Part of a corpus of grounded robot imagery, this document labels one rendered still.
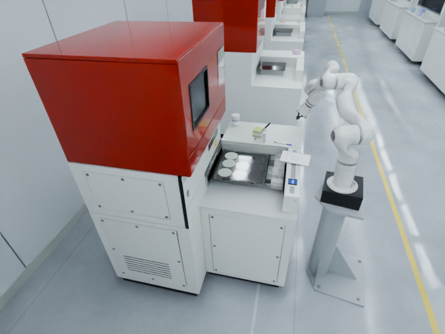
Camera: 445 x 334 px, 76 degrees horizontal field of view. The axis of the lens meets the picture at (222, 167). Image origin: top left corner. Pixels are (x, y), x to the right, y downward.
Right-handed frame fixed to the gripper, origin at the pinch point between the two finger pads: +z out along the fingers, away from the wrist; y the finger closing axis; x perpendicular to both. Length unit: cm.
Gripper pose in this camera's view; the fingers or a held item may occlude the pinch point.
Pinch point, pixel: (298, 116)
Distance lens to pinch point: 255.6
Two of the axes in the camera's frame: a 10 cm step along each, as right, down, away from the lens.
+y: 7.3, 6.7, -1.3
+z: -3.8, 5.6, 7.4
